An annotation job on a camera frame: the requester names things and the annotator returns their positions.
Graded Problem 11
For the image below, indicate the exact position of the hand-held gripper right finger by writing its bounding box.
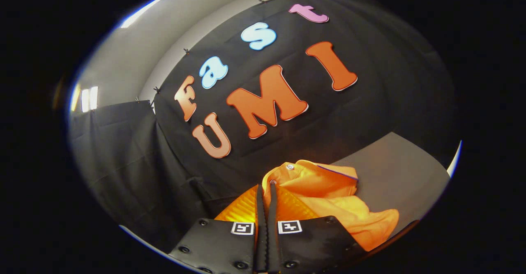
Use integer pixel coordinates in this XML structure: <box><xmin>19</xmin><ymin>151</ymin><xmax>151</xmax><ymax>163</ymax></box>
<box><xmin>266</xmin><ymin>181</ymin><xmax>368</xmax><ymax>274</ymax></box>

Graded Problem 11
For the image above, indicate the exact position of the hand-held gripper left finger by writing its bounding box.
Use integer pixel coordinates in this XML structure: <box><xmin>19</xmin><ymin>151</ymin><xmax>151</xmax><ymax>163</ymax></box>
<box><xmin>168</xmin><ymin>184</ymin><xmax>268</xmax><ymax>274</ymax></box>

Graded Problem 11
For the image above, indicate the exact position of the yellow polo shirt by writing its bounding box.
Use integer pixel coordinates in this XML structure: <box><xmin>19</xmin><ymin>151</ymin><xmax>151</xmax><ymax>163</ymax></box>
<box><xmin>262</xmin><ymin>160</ymin><xmax>400</xmax><ymax>252</ymax></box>

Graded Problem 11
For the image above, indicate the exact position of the black backdrop cloth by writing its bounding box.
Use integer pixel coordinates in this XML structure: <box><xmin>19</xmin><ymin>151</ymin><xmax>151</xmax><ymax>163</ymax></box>
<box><xmin>68</xmin><ymin>0</ymin><xmax>457</xmax><ymax>254</ymax></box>

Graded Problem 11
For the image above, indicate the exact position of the grey table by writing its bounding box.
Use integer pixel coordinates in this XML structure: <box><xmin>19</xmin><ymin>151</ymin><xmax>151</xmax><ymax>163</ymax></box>
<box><xmin>331</xmin><ymin>132</ymin><xmax>451</xmax><ymax>239</ymax></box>

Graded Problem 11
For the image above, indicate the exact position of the row of black cloth clips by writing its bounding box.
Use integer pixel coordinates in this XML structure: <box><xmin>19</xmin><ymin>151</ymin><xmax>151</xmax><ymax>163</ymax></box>
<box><xmin>135</xmin><ymin>0</ymin><xmax>321</xmax><ymax>103</ymax></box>

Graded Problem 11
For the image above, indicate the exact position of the rectangular ceiling light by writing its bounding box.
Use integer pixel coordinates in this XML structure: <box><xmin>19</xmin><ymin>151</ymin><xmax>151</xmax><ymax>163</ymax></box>
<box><xmin>120</xmin><ymin>0</ymin><xmax>183</xmax><ymax>29</ymax></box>

